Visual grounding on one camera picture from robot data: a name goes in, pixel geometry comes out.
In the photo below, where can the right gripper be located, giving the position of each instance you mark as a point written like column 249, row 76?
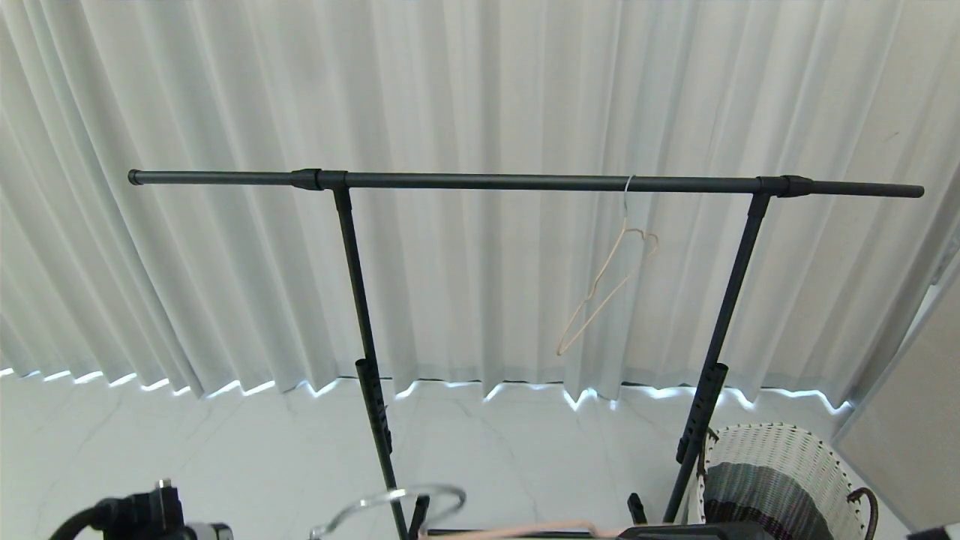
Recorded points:
column 697, row 532

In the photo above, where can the pink clothes hanger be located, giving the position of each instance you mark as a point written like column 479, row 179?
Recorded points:
column 600, row 279
column 540, row 527

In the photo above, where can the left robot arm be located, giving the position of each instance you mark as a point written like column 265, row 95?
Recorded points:
column 142, row 514

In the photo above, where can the white laundry basket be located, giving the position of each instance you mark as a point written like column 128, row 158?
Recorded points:
column 795, row 457

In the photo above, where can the black clothes rack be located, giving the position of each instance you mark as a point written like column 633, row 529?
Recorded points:
column 525, row 181

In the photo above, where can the white curtain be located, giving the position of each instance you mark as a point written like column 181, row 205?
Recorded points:
column 450, row 90

